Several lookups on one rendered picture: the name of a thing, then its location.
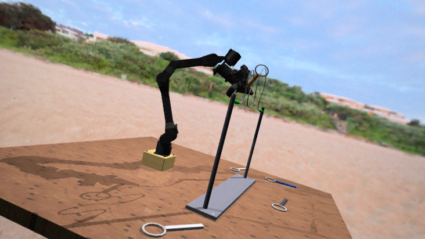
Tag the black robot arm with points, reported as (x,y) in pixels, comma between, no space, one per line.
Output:
(163,79)

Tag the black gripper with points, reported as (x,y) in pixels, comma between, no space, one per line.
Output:
(240,85)

